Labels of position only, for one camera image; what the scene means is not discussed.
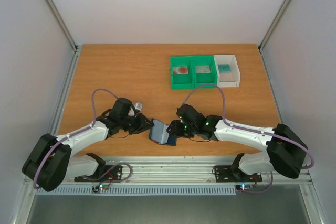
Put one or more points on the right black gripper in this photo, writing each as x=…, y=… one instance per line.
x=178, y=128

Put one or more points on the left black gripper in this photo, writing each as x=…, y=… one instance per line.
x=142, y=124

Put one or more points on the dark blue card holder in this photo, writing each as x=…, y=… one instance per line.
x=159, y=134

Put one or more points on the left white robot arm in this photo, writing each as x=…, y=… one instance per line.
x=53, y=159

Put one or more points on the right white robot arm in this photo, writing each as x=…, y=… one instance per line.
x=280, y=149

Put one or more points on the red patterned card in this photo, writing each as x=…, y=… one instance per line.
x=180, y=70

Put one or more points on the grey card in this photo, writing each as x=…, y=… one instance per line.
x=202, y=69

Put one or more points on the teal card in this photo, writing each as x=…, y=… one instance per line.
x=224, y=68

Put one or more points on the left green bin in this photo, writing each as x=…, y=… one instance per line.
x=182, y=74

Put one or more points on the green bin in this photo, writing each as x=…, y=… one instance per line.
x=200, y=79
x=182, y=74

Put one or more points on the middle green bin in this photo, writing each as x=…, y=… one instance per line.
x=200, y=79

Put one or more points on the white bin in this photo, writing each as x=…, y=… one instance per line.
x=228, y=73

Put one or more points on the left circuit board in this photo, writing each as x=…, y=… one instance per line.
x=99, y=188

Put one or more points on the circuit board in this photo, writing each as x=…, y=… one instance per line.
x=244, y=187
x=99, y=188

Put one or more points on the right circuit board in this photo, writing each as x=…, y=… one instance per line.
x=244, y=187

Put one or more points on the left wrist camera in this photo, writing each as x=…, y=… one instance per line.
x=135, y=108

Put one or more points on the aluminium front rail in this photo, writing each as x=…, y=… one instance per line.
x=167, y=169

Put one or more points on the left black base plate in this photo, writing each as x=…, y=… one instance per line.
x=106, y=175

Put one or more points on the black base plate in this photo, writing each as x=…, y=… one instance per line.
x=224, y=174
x=106, y=175

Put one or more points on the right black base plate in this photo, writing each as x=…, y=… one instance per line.
x=224, y=174

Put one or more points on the grey slotted cable duct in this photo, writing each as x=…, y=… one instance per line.
x=142, y=190

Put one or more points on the left aluminium frame post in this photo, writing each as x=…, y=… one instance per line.
x=53, y=8

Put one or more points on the aluminium frame post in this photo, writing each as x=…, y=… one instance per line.
x=53, y=8
x=273, y=25

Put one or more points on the right aluminium frame post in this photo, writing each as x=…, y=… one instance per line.
x=273, y=25

